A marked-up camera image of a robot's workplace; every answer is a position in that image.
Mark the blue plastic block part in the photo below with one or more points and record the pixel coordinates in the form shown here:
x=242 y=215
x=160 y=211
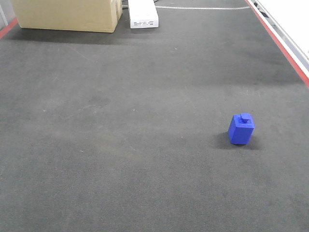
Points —
x=241 y=129

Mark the white long carton box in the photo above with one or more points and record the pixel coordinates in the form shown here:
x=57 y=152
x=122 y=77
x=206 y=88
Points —
x=142 y=14

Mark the large cardboard box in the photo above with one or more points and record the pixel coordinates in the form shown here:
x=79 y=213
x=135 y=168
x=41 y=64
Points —
x=73 y=15

